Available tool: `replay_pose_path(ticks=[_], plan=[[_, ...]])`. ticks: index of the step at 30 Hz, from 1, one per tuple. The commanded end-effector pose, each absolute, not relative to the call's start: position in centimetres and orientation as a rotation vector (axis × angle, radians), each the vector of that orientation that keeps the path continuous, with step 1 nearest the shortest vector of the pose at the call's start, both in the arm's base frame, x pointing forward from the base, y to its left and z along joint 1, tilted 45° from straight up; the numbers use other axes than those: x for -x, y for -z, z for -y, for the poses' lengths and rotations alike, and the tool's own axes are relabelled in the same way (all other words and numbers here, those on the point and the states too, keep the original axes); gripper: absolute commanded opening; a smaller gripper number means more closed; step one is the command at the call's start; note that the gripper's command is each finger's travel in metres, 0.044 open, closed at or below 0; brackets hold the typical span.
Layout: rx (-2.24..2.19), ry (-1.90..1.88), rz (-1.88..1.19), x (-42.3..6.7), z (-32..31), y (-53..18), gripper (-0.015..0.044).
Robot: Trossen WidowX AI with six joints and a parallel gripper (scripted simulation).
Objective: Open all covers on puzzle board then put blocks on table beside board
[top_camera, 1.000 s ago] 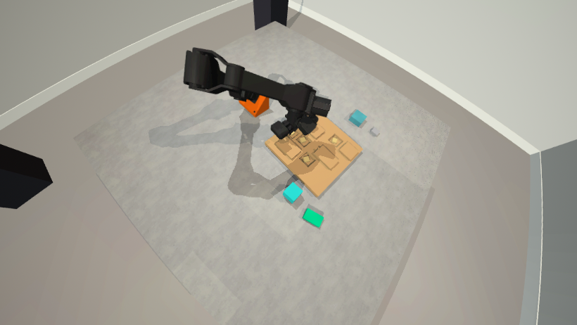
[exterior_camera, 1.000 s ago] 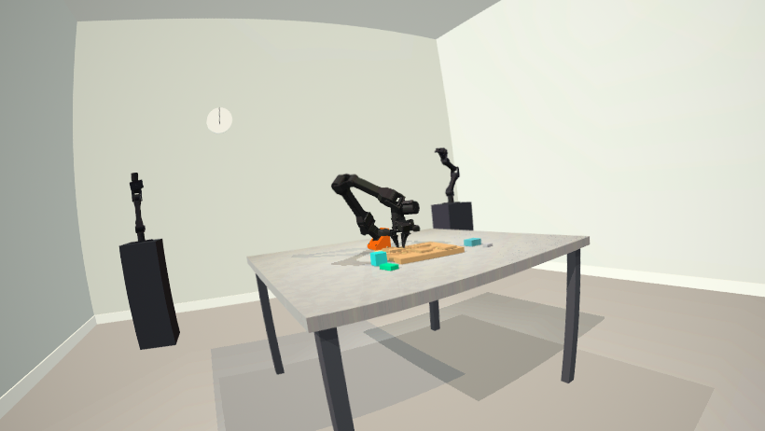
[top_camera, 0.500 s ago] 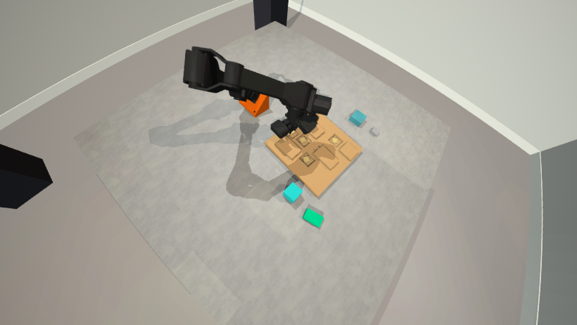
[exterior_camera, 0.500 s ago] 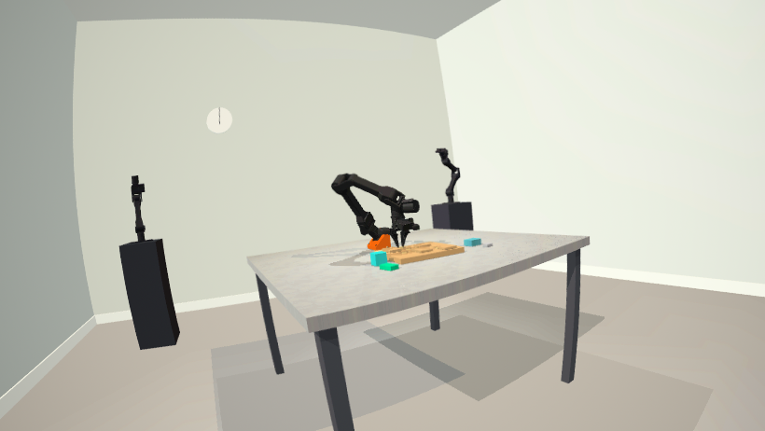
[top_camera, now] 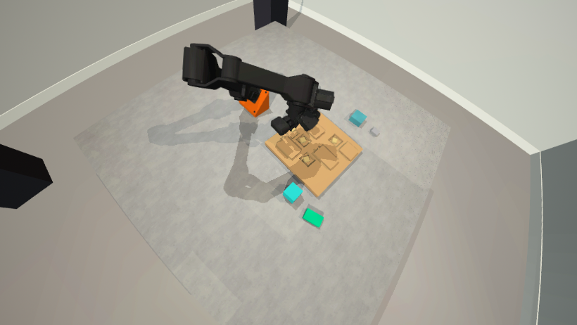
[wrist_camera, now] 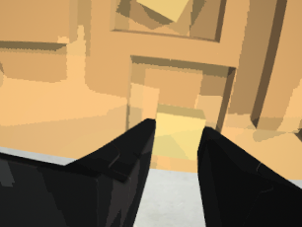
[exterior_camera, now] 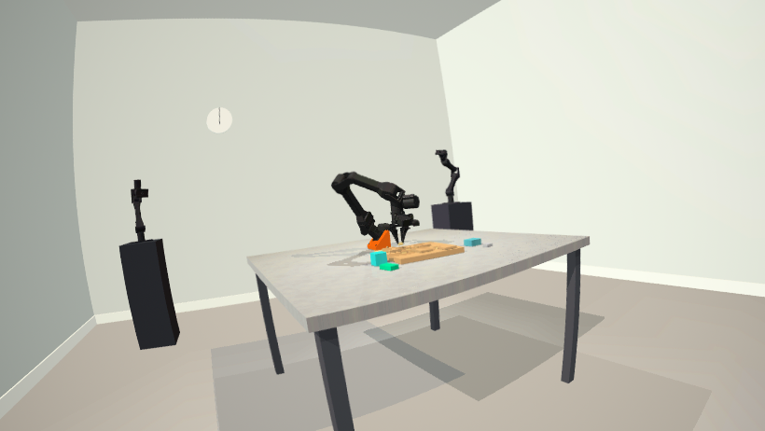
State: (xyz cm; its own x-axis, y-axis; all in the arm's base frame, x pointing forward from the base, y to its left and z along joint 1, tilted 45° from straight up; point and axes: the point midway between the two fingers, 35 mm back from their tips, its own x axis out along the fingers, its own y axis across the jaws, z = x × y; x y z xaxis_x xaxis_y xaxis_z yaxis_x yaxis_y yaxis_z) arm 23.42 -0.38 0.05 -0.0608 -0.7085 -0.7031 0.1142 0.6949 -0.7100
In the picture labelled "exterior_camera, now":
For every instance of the cyan cube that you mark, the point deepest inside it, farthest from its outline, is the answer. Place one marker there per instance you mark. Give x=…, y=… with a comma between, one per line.
x=378, y=258

